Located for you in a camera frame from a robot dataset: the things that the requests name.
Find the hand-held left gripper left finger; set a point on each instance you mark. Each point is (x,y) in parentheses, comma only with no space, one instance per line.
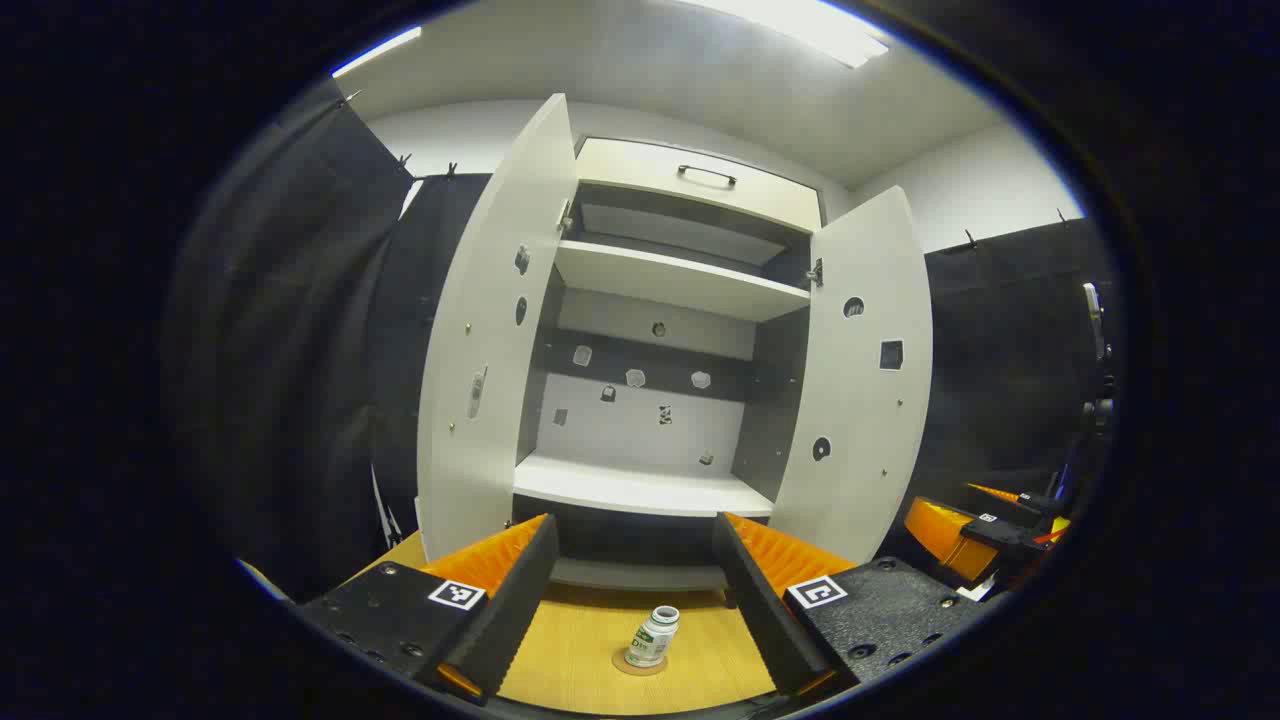
(510,620)

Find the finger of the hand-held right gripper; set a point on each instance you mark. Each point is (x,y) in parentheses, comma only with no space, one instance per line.
(1040,505)
(940,535)

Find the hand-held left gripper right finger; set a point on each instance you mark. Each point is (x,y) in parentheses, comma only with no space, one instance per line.
(760,610)

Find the white medicine bottle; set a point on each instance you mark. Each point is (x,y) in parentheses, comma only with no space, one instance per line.
(652,640)

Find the round cork coaster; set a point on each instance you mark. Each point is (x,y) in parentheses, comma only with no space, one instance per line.
(621,666)

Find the white and grey cabinet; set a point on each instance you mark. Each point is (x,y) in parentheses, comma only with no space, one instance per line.
(640,485)

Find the grey device on stand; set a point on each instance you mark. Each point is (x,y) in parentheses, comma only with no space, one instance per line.
(1095,310)

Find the white cabinet door with hinges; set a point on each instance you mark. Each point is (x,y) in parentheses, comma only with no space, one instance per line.
(490,350)

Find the wide ceiling light panel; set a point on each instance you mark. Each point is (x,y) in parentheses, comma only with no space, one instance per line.
(800,25)

